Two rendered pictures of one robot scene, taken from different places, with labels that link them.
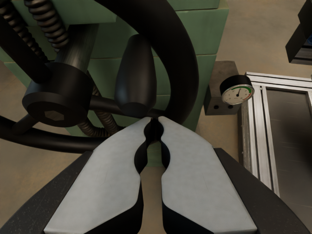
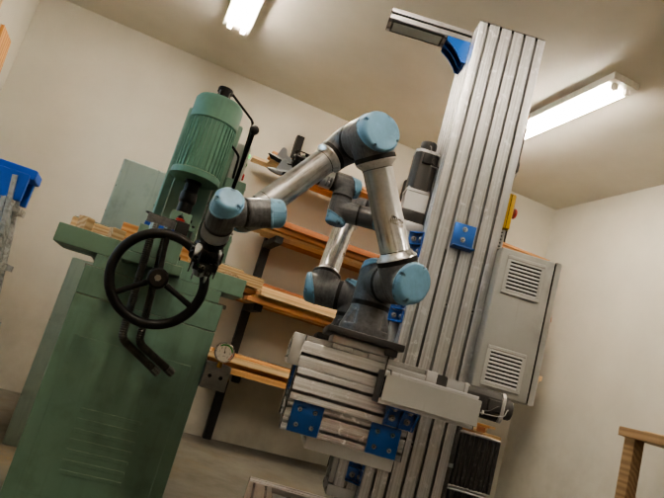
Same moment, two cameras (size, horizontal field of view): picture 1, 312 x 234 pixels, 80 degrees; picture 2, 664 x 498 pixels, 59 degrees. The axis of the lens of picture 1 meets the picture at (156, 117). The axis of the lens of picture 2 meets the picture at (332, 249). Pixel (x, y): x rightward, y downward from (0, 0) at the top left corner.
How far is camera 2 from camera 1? 166 cm
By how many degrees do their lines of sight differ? 71
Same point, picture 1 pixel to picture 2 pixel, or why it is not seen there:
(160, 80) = (173, 343)
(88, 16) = (171, 270)
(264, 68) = not seen: outside the picture
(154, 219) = not seen: outside the picture
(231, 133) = not seen: outside the picture
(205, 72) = (206, 345)
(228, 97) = (218, 354)
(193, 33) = (204, 312)
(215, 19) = (215, 308)
